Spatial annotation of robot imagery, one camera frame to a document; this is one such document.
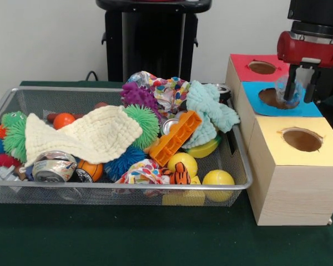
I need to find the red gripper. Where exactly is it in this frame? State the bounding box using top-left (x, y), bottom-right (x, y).
top-left (276, 30), bottom-right (333, 104)

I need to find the light blue knitted cloth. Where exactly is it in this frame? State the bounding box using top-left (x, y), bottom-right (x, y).
top-left (181, 79), bottom-right (241, 149)

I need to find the wooden box with three holes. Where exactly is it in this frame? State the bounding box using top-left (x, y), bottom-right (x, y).
top-left (224, 53), bottom-right (333, 227)

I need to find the yellow ball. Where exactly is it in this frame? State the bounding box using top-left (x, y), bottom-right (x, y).
top-left (201, 169), bottom-right (236, 202)
top-left (168, 152), bottom-right (198, 178)

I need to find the orange toy building brick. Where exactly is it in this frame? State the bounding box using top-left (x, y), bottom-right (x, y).
top-left (149, 110), bottom-right (203, 167)

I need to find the orange tiger plush toy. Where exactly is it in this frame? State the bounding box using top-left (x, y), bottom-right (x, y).
top-left (162, 162), bottom-right (191, 185)

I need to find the green spiky rubber ball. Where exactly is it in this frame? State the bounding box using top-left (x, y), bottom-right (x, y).
top-left (124, 104), bottom-right (160, 149)

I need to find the cream knitted cloth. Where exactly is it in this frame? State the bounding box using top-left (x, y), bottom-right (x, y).
top-left (24, 105), bottom-right (143, 167)

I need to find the small orange ball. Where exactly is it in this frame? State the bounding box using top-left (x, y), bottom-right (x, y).
top-left (52, 112), bottom-right (76, 130)

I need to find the crushed silver can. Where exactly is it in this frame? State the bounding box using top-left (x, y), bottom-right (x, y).
top-left (32, 151), bottom-right (78, 183)

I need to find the green spiky caterpillar toy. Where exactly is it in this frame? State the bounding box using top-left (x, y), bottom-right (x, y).
top-left (1, 111), bottom-right (28, 164)

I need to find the silver wire mesh bin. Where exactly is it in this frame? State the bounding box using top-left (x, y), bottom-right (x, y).
top-left (0, 85), bottom-right (253, 207)

